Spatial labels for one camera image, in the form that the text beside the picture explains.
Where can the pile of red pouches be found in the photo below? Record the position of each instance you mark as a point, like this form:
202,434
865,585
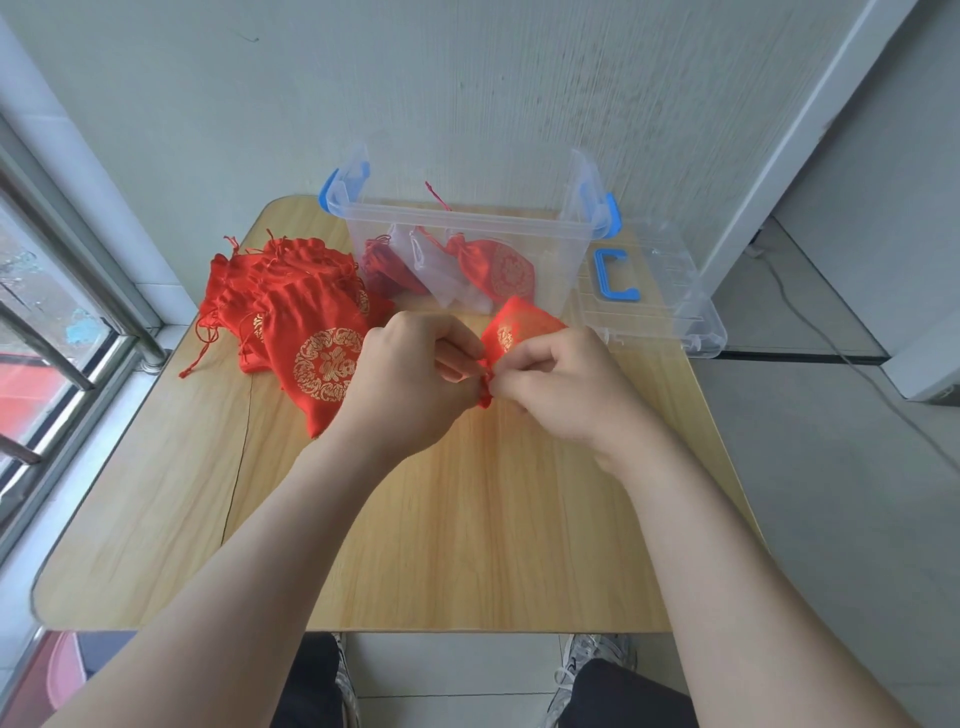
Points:
307,315

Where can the person's black right trouser leg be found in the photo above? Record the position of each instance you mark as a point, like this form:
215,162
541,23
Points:
630,697

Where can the person's left shoe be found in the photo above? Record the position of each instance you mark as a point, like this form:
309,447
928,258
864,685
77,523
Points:
345,682

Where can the person's black trouser leg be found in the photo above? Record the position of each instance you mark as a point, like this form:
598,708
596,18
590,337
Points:
307,690
630,697

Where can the person's shoe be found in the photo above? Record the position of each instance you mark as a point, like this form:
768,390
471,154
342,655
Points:
345,682
585,664

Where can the white door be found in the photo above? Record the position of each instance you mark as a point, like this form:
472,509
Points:
885,187

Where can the person's right thumb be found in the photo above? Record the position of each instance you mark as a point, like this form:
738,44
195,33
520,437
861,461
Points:
521,384

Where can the clear plastic storage box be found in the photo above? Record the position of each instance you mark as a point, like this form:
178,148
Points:
465,225

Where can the person's left forearm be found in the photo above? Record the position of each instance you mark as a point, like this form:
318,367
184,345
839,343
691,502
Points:
255,592

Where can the dark red pouch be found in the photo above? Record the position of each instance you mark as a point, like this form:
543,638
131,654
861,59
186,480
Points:
386,266

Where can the person's left hand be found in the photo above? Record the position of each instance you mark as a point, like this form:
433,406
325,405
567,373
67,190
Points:
397,390

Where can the person's left thumb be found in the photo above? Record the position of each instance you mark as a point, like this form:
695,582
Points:
457,370

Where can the person's right forearm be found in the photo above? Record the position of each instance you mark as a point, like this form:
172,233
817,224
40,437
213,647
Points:
735,600

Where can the pink plastic stool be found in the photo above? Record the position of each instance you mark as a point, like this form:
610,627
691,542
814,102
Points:
64,671

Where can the clear plastic bags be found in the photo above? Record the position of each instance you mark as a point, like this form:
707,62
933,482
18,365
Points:
442,274

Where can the person's right shoe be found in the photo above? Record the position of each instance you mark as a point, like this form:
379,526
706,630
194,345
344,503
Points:
585,664

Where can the filled red patterned pouch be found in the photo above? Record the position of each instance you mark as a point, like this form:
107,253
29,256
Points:
499,270

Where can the person's right hand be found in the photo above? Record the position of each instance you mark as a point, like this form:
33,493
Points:
577,397

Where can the person's black left trouser leg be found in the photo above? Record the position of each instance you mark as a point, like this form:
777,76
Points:
307,690

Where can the metal window railing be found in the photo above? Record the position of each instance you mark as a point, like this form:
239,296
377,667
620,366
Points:
67,300

